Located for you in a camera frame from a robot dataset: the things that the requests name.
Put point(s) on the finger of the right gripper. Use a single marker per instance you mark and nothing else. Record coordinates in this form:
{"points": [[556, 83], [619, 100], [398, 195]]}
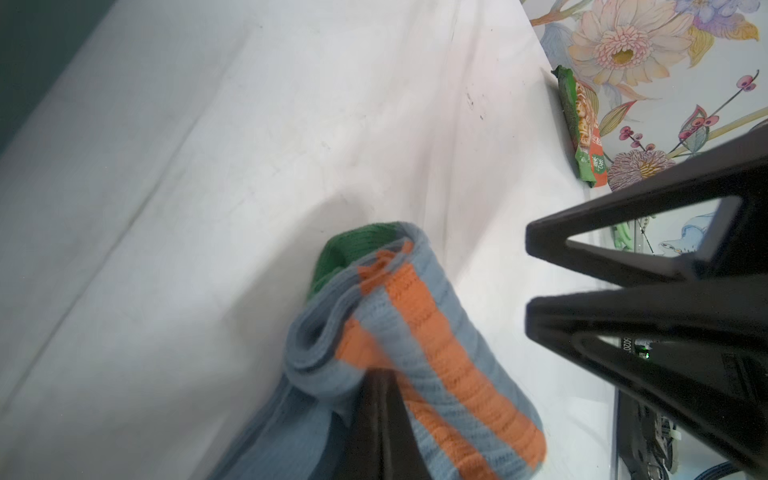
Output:
{"points": [[704, 218], [695, 351]]}

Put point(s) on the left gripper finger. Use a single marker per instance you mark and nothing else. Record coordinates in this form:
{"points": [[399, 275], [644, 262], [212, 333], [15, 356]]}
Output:
{"points": [[381, 444]]}

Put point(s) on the blue orange green sock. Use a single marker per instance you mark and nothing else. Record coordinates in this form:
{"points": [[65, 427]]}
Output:
{"points": [[379, 299]]}

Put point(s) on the orange green snack packet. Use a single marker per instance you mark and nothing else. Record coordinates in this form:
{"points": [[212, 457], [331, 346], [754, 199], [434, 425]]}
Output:
{"points": [[579, 106]]}

